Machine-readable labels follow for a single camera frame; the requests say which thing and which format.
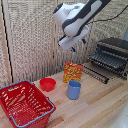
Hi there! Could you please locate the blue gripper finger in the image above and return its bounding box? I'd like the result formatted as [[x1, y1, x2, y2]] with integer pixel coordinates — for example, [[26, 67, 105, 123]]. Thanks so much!
[[81, 38, 88, 45], [70, 46, 77, 53]]

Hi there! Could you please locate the orange cracker box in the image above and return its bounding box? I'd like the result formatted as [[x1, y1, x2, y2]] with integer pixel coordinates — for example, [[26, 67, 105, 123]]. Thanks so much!
[[62, 61, 85, 84]]

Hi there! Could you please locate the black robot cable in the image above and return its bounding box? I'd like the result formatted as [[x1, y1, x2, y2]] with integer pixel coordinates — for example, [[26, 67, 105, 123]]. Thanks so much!
[[87, 12, 128, 25]]

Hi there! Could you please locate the red plastic shopping basket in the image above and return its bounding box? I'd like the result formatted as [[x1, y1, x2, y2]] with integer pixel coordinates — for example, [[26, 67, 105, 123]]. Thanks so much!
[[0, 80, 57, 128]]

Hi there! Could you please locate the red plastic bowl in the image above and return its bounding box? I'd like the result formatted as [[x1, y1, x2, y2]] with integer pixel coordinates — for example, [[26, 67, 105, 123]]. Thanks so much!
[[39, 77, 57, 93]]

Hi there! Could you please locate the blue plastic cup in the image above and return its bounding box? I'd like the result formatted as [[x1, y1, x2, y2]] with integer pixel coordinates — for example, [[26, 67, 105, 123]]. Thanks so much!
[[66, 79, 82, 101]]

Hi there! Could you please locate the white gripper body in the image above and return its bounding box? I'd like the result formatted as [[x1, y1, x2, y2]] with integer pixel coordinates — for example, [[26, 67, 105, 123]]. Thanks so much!
[[57, 25, 91, 51]]

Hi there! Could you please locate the black toaster oven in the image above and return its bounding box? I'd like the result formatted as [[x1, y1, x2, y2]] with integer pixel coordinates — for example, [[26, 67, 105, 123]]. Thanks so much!
[[94, 37, 128, 80]]

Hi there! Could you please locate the wicker folding screen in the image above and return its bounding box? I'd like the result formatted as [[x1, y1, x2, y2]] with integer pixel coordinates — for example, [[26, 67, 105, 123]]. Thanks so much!
[[0, 0, 128, 88]]

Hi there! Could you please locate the black wire rack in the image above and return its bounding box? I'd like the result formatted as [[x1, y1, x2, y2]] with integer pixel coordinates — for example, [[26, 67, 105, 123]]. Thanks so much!
[[81, 65, 111, 85]]

